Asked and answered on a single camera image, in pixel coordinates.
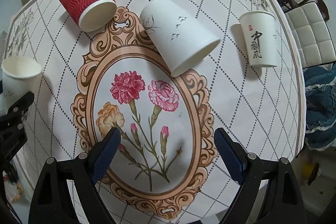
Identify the white paper cup with birds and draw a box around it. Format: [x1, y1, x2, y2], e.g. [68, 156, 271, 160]
[139, 0, 221, 77]

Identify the cream padded chair right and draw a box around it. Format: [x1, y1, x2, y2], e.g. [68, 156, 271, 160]
[285, 2, 335, 68]

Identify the floral patterned tablecloth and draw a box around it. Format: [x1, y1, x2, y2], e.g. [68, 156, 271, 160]
[5, 0, 305, 223]

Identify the white cup with calligraphy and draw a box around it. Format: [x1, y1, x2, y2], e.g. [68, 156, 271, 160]
[239, 11, 278, 68]

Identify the teal ruffled blanket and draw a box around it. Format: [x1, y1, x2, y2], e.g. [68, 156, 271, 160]
[303, 64, 335, 151]

